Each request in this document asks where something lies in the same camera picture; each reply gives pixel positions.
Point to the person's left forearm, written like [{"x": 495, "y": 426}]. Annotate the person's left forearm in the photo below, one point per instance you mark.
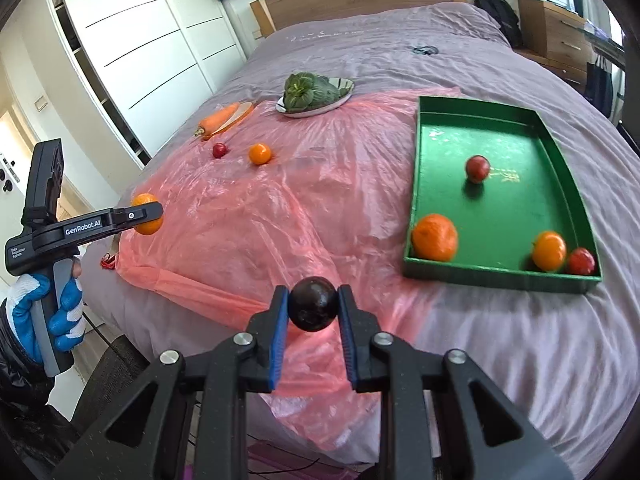
[{"x": 20, "y": 380}]

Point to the pink plastic sheet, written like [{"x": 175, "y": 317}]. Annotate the pink plastic sheet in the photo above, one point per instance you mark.
[{"x": 300, "y": 220}]

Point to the white wardrobe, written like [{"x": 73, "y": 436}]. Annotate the white wardrobe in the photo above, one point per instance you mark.
[{"x": 150, "y": 50}]

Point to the white round plate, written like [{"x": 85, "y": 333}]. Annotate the white round plate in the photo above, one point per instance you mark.
[{"x": 344, "y": 87}]

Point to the green bok choy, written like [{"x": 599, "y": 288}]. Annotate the green bok choy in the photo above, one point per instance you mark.
[{"x": 305, "y": 91}]

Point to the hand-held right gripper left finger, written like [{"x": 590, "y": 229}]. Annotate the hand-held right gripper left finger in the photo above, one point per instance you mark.
[{"x": 280, "y": 330}]

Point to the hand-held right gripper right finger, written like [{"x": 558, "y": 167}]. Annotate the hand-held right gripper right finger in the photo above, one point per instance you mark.
[{"x": 347, "y": 330}]

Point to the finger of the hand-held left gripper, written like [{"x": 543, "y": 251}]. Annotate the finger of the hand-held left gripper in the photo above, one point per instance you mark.
[{"x": 142, "y": 216}]

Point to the wooden dresser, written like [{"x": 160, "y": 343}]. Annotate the wooden dresser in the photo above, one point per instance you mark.
[{"x": 550, "y": 30}]

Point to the green rectangular tray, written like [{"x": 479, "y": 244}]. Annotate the green rectangular tray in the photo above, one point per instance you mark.
[{"x": 500, "y": 230}]

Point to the black backpack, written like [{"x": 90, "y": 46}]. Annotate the black backpack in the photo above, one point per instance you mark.
[{"x": 500, "y": 15}]

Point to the person's left hand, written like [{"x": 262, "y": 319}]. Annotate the person's left hand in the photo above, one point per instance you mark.
[{"x": 67, "y": 322}]

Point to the bed with purple sheet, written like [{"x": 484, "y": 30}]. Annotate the bed with purple sheet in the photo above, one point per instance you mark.
[{"x": 500, "y": 360}]

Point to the carrot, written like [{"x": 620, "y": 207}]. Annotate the carrot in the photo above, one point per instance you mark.
[{"x": 220, "y": 117}]

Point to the small orange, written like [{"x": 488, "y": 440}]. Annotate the small orange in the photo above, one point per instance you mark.
[
  {"x": 549, "y": 251},
  {"x": 260, "y": 154},
  {"x": 144, "y": 200}
]

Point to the dark purple plum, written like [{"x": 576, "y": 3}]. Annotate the dark purple plum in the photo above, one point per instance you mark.
[{"x": 311, "y": 303}]

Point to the red plum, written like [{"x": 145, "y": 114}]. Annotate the red plum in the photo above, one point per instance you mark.
[
  {"x": 581, "y": 261},
  {"x": 477, "y": 168},
  {"x": 220, "y": 150}
]

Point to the black paper bag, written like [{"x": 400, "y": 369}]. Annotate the black paper bag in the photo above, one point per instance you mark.
[{"x": 600, "y": 85}]

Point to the large orange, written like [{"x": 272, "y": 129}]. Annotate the large orange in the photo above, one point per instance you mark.
[{"x": 435, "y": 237}]

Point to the oval orange-rimmed dish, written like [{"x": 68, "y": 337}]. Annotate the oval orange-rimmed dish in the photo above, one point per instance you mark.
[{"x": 242, "y": 112}]

